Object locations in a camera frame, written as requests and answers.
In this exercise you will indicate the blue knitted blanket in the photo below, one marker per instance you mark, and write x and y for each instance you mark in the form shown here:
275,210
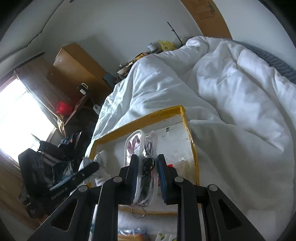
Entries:
281,66

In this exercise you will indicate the white bowl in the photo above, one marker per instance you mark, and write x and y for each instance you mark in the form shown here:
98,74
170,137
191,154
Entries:
125,69

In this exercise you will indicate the yellow-rimmed white tray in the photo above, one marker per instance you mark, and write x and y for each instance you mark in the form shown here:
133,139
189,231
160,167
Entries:
175,142

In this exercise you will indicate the white plastic bag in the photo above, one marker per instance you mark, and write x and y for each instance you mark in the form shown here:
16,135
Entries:
97,109

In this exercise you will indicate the lemon print tissue pack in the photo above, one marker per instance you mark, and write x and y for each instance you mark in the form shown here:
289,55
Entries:
165,236

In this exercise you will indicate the wooden door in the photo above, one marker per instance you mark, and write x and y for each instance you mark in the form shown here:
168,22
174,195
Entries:
208,18

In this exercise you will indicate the wooden side table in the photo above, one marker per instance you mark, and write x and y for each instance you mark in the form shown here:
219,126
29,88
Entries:
78,106

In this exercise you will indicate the wooden wardrobe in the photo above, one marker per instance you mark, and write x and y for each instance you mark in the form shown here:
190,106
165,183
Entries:
77,67

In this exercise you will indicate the yellow plastic bag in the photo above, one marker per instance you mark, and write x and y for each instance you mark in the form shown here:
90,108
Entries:
167,45

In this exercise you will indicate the black electric kettle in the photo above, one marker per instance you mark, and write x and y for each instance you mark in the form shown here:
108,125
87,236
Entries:
83,88

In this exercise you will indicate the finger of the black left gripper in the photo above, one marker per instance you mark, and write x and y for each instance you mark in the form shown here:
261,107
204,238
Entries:
85,172

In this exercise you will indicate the brown curtain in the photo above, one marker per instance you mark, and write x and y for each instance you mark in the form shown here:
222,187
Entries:
38,77

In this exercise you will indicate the window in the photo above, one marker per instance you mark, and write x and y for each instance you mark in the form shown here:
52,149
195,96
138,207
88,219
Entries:
23,123

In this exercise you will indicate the tissue pack red label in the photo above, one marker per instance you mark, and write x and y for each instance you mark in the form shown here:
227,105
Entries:
185,170

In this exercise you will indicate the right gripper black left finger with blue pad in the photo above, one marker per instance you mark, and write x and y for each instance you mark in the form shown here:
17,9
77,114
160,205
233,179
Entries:
91,212

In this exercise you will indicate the black thin stand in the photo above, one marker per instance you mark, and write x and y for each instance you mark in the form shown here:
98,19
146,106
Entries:
173,30

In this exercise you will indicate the white duvet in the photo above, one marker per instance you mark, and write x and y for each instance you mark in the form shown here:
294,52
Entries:
242,117

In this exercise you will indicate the white jar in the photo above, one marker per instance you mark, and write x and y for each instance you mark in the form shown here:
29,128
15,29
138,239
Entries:
152,47

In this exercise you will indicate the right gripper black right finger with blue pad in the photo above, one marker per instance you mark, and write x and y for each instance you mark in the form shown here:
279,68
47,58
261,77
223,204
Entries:
203,209

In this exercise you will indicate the clear plastic packet blue label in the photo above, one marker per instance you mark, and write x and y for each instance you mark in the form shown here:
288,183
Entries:
133,231

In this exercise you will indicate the clear zip pouch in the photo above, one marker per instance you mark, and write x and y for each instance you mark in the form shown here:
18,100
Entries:
144,146

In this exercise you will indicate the red bag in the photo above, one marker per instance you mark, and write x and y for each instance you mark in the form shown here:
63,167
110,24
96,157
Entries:
63,108

